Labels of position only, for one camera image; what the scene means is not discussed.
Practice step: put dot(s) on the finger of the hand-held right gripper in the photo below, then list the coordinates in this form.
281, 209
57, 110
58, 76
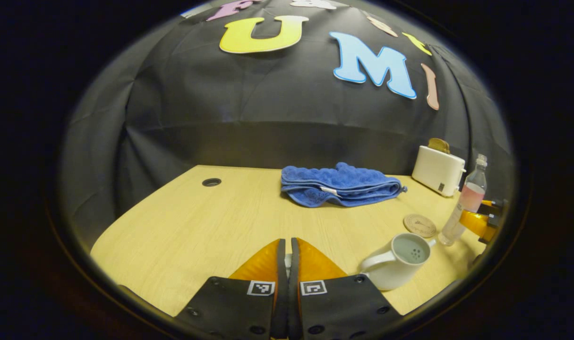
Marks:
497, 205
475, 224

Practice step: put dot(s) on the blue folded towel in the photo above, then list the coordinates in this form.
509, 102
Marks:
338, 186

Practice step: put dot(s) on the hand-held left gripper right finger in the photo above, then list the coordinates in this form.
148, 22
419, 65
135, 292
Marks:
294, 293

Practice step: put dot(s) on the round cork coaster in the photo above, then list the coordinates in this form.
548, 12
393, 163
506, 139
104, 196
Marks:
419, 225

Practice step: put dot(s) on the brown bread slice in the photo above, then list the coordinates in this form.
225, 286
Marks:
439, 145

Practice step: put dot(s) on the white ceramic teacup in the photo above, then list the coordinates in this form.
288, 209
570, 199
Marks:
390, 276

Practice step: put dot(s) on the white toaster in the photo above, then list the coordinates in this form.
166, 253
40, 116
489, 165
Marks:
435, 172

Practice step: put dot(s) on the clear plastic water bottle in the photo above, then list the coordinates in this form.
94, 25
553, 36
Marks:
468, 198

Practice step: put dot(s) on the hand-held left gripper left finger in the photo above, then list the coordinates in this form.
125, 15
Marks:
281, 293

